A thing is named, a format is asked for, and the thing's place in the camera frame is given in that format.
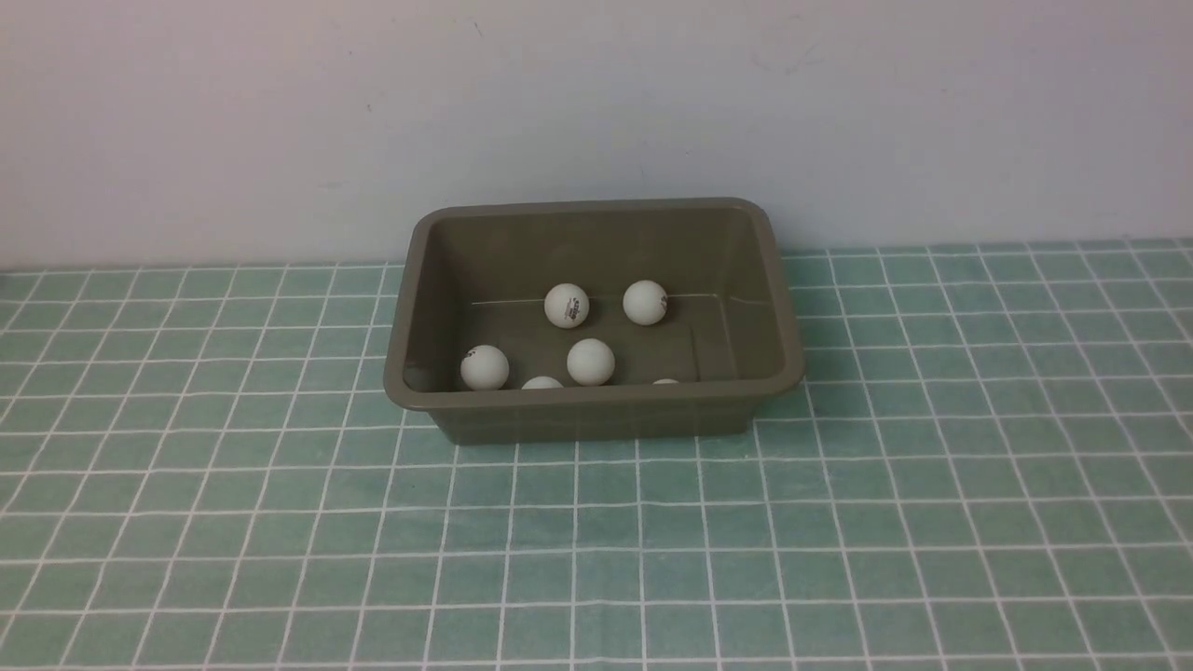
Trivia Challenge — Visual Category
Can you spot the green checkered tablecloth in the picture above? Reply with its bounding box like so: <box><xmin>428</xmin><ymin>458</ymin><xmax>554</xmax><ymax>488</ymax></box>
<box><xmin>1</xmin><ymin>239</ymin><xmax>1192</xmax><ymax>670</ymax></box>

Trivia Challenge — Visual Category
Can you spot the olive green plastic bin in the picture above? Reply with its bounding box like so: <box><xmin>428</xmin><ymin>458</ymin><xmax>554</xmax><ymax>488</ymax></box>
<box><xmin>383</xmin><ymin>197</ymin><xmax>806</xmax><ymax>445</ymax></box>

